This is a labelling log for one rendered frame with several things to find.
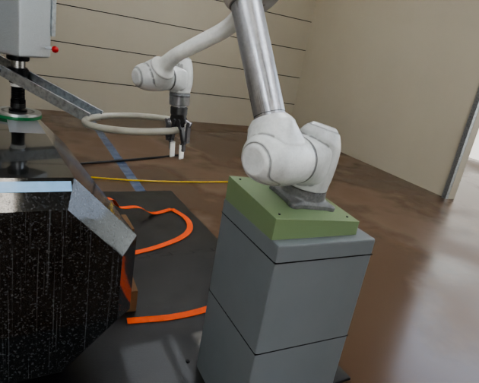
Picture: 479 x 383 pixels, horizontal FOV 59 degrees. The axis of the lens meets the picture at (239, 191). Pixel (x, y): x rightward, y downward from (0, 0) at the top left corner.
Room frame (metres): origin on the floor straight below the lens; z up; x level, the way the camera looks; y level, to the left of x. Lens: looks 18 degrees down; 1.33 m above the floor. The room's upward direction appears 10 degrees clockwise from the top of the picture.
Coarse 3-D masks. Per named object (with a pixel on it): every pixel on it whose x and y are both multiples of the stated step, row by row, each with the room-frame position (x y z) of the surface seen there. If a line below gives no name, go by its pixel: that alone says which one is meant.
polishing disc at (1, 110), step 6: (0, 108) 2.06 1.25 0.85; (6, 108) 2.08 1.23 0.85; (30, 108) 2.18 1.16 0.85; (0, 114) 1.98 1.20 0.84; (6, 114) 1.97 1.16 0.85; (12, 114) 1.98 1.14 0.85; (18, 114) 2.00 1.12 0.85; (24, 114) 2.02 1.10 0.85; (30, 114) 2.05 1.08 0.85; (36, 114) 2.07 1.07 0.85
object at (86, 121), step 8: (112, 112) 2.11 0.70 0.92; (120, 112) 2.14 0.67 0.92; (128, 112) 2.16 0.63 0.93; (88, 120) 1.90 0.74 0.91; (160, 120) 2.17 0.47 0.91; (96, 128) 1.74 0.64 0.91; (104, 128) 1.72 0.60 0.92; (112, 128) 1.72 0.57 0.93; (120, 128) 1.71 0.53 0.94; (128, 128) 1.72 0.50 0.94; (136, 128) 1.73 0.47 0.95; (144, 128) 1.74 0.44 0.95; (152, 128) 1.76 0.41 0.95; (160, 128) 1.78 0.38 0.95; (168, 128) 1.80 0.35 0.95; (176, 128) 1.84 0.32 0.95
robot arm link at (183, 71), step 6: (186, 60) 1.84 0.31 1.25; (180, 66) 1.82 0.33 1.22; (186, 66) 1.83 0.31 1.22; (174, 72) 1.78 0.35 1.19; (180, 72) 1.80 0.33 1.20; (186, 72) 1.82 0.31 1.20; (192, 72) 1.86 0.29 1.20; (180, 78) 1.80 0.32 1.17; (186, 78) 1.82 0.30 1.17; (192, 78) 1.87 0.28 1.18; (174, 84) 1.78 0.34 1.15; (180, 84) 1.80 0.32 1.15; (186, 84) 1.83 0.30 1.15; (174, 90) 1.82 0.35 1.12; (180, 90) 1.82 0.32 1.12; (186, 90) 1.84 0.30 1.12
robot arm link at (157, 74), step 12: (228, 24) 1.68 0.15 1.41; (204, 36) 1.68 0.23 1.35; (216, 36) 1.68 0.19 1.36; (228, 36) 1.71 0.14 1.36; (180, 48) 1.67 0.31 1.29; (192, 48) 1.67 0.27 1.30; (204, 48) 1.69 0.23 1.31; (156, 60) 1.70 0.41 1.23; (168, 60) 1.67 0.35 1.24; (180, 60) 1.68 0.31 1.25; (132, 72) 1.69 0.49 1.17; (144, 72) 1.66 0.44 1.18; (156, 72) 1.68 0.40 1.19; (168, 72) 1.70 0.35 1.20; (144, 84) 1.67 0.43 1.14; (156, 84) 1.69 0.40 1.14; (168, 84) 1.74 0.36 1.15
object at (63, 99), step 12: (0, 60) 2.16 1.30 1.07; (0, 72) 2.03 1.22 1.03; (12, 72) 2.02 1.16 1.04; (24, 84) 2.00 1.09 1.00; (36, 84) 1.99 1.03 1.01; (48, 84) 2.10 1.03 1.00; (48, 96) 1.98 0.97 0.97; (60, 96) 2.09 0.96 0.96; (72, 96) 2.08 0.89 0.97; (60, 108) 1.97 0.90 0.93; (72, 108) 1.95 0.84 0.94; (84, 108) 2.06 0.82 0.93; (96, 108) 2.05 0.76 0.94; (96, 120) 2.02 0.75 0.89
